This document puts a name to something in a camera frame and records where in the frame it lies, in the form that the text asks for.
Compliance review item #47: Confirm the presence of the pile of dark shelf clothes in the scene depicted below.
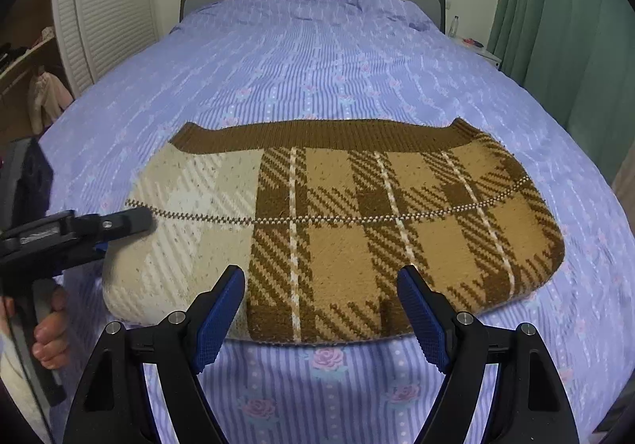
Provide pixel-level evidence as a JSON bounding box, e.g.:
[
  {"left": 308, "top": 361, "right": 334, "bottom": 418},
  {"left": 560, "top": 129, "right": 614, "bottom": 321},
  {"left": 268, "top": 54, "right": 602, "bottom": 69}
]
[{"left": 0, "top": 26, "right": 56, "bottom": 72}]

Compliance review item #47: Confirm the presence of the green curtain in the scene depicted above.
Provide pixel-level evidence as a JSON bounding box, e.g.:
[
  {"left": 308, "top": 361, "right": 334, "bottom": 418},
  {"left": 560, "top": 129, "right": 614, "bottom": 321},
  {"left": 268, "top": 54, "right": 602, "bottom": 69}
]
[{"left": 486, "top": 0, "right": 635, "bottom": 187}]

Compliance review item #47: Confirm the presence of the pink hanging garment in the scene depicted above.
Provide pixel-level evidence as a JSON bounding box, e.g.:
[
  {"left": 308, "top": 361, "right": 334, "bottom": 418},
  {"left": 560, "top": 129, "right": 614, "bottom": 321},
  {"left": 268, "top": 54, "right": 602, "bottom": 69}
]
[{"left": 28, "top": 69, "right": 73, "bottom": 129}]

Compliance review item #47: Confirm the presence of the brown plaid knit sweater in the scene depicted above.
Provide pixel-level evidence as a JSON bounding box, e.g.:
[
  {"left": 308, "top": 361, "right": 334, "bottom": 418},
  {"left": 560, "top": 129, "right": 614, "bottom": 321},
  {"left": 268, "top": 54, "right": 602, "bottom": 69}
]
[{"left": 102, "top": 118, "right": 566, "bottom": 344}]

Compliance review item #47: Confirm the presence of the person's left hand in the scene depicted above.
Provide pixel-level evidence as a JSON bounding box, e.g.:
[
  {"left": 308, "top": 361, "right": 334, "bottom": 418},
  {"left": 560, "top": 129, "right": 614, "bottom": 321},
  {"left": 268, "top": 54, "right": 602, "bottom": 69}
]
[{"left": 32, "top": 286, "right": 70, "bottom": 370}]

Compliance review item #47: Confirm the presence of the white nightstand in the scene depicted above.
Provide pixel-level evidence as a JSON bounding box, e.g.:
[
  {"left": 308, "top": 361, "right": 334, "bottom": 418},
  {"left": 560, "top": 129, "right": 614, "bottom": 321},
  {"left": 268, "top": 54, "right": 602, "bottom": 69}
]
[{"left": 446, "top": 33, "right": 502, "bottom": 70}]

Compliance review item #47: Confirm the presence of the white louvered wardrobe door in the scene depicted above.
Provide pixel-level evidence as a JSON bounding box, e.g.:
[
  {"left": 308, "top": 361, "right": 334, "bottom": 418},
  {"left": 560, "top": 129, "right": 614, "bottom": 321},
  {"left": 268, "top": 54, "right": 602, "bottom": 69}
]
[{"left": 52, "top": 0, "right": 157, "bottom": 97}]

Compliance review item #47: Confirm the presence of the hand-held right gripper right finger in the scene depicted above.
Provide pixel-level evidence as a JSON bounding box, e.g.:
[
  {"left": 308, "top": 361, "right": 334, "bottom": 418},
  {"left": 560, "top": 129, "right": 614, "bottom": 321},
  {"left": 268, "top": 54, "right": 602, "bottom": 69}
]
[{"left": 397, "top": 265, "right": 579, "bottom": 444}]

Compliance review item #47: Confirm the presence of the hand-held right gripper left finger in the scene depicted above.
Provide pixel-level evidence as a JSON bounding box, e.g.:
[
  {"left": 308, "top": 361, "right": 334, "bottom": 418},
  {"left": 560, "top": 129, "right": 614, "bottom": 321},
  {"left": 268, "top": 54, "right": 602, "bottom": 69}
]
[{"left": 63, "top": 264, "right": 246, "bottom": 444}]

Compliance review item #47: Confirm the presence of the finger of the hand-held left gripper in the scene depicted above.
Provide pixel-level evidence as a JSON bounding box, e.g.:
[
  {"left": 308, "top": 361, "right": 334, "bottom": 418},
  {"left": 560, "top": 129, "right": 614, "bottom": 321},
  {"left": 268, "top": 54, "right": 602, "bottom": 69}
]
[{"left": 73, "top": 206, "right": 154, "bottom": 253}]

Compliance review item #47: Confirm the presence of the bed with purple floral sheet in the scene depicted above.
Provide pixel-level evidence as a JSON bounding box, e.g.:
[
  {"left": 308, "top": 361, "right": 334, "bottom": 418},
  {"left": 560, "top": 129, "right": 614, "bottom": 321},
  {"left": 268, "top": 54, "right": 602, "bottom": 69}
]
[{"left": 37, "top": 0, "right": 635, "bottom": 444}]

